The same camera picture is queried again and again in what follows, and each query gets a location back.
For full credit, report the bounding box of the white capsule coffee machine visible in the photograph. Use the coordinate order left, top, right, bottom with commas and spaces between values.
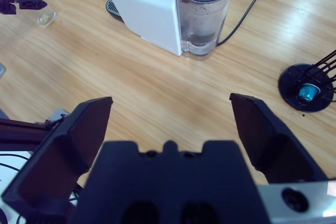
93, 0, 184, 57

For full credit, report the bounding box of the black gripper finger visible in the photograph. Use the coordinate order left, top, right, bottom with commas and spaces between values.
1, 97, 113, 209
229, 94, 329, 184
17, 0, 48, 10

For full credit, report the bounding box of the clear water tank black lid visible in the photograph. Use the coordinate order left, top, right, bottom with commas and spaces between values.
175, 0, 240, 58

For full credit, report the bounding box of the black power cable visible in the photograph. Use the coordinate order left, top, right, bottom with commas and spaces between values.
217, 0, 276, 46

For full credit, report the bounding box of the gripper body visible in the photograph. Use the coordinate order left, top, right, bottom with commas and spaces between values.
0, 0, 17, 15

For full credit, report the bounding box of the clear drinking glass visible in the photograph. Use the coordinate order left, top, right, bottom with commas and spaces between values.
15, 0, 58, 28

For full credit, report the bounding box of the black capsule holder with rods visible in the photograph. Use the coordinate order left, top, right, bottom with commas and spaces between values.
278, 49, 336, 113

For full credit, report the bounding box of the black drip tray silver grate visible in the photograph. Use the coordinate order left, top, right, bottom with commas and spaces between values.
106, 0, 124, 23

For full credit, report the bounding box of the blue coffee capsule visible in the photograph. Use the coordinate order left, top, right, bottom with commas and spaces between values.
298, 82, 320, 103

